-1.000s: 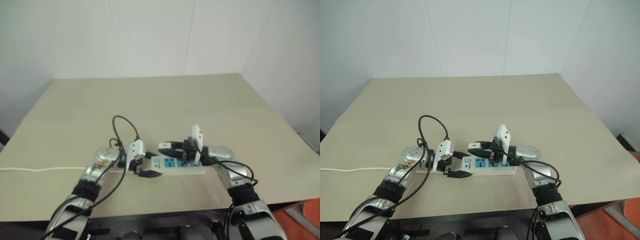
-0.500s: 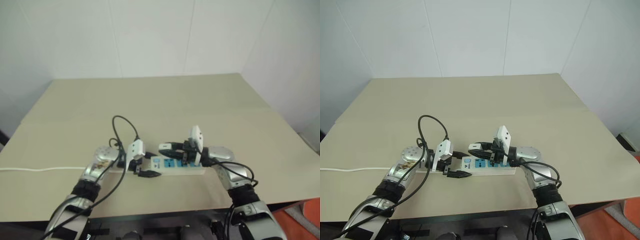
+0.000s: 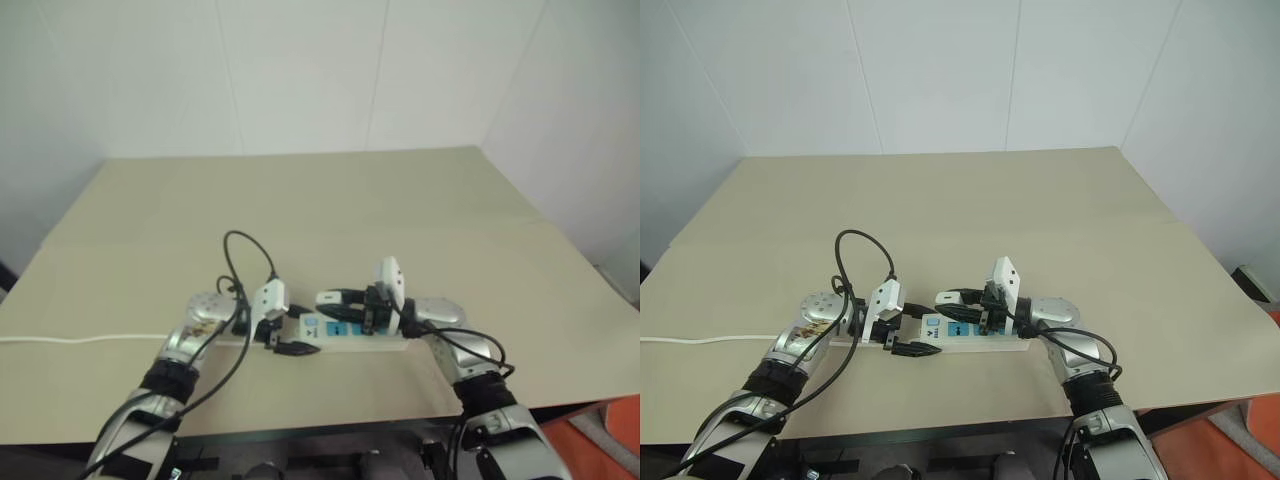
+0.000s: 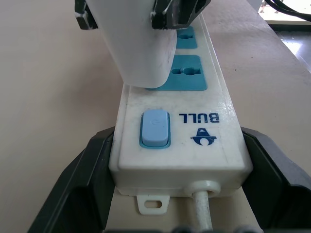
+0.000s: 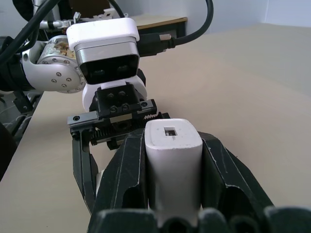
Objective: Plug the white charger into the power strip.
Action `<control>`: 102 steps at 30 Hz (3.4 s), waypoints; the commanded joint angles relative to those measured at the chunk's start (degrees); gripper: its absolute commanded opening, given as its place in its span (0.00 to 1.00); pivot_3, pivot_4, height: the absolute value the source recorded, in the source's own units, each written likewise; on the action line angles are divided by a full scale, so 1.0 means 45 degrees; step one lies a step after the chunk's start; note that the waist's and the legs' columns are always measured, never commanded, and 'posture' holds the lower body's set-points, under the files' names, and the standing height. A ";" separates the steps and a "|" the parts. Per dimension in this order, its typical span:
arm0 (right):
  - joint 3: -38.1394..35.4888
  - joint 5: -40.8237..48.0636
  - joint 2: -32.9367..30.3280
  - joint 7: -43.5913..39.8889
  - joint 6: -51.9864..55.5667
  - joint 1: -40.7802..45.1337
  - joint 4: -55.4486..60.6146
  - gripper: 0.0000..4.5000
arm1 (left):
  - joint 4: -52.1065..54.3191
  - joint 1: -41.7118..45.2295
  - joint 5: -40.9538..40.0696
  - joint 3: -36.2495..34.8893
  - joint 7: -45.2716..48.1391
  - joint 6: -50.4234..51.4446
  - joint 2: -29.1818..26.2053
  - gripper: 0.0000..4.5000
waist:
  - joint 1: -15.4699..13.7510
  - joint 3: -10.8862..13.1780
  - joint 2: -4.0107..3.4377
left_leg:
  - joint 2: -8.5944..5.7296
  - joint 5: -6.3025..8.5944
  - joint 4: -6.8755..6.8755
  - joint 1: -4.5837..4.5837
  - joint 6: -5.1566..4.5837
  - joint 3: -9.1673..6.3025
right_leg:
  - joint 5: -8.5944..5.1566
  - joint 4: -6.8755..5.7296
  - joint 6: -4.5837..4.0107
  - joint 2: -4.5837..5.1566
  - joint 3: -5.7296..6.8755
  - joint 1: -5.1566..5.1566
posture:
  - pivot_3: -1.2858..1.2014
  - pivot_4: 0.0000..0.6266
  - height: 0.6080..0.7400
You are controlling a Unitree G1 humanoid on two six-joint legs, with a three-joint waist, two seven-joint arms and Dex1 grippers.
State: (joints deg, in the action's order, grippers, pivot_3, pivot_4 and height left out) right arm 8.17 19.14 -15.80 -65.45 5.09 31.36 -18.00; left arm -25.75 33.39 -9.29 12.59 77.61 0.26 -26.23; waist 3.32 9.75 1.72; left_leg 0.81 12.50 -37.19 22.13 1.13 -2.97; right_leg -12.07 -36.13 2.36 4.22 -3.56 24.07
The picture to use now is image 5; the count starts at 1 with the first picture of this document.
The wooden background desk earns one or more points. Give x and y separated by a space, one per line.
158 21

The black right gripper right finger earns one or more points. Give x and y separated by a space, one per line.
226 170

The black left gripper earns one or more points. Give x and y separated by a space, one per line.
116 99

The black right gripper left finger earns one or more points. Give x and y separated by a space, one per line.
121 165

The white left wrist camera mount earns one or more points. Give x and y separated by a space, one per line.
102 34

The white charger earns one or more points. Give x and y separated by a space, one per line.
173 167

